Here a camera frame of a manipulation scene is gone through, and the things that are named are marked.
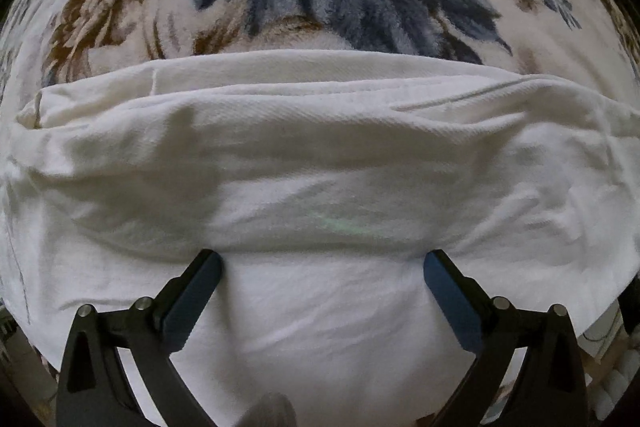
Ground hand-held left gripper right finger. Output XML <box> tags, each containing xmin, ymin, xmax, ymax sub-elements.
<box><xmin>423</xmin><ymin>249</ymin><xmax>589</xmax><ymax>427</ymax></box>

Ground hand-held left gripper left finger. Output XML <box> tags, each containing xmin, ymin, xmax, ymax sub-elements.
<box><xmin>55</xmin><ymin>249</ymin><xmax>224</xmax><ymax>427</ymax></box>

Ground white pants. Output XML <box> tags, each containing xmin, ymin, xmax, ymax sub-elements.
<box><xmin>0</xmin><ymin>49</ymin><xmax>640</xmax><ymax>427</ymax></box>

